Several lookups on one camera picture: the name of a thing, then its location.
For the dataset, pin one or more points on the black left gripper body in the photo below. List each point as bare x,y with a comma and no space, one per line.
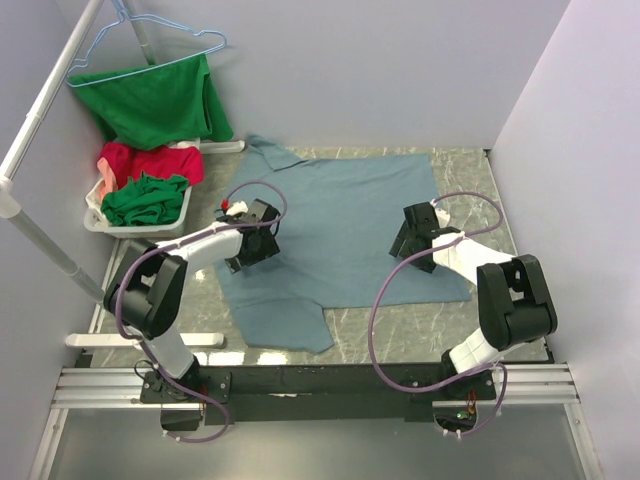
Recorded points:
266,249

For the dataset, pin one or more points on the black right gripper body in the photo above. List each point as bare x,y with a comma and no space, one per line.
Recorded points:
408,248

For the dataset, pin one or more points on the grey-blue polo shirt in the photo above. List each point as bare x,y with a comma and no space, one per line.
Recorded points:
334,262

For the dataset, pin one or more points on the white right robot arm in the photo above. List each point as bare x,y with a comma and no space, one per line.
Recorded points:
514,303

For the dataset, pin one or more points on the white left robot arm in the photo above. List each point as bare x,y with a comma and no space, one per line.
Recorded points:
146,292

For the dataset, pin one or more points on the crumpled green t shirt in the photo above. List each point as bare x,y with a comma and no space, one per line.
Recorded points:
147,201

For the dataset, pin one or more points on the red t shirt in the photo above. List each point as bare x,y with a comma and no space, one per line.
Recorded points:
162,162

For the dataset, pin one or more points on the hanging green t shirt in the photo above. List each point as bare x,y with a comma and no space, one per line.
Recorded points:
149,107

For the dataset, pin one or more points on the pink garment in basket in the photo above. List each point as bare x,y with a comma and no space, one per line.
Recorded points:
108,182

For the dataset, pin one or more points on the white plastic laundry basket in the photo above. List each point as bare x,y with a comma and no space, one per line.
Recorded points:
95,222

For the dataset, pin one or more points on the white clothes rack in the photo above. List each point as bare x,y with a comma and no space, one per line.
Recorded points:
40,305

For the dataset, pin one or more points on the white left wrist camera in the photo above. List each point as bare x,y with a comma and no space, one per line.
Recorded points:
236,208

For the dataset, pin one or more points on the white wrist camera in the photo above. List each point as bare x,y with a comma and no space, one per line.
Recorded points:
442,216
236,208

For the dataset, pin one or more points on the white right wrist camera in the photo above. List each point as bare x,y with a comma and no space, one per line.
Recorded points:
442,216

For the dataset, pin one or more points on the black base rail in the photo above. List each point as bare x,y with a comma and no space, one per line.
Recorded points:
311,392

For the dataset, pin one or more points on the light blue wire hanger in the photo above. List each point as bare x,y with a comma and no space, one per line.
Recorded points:
124,15

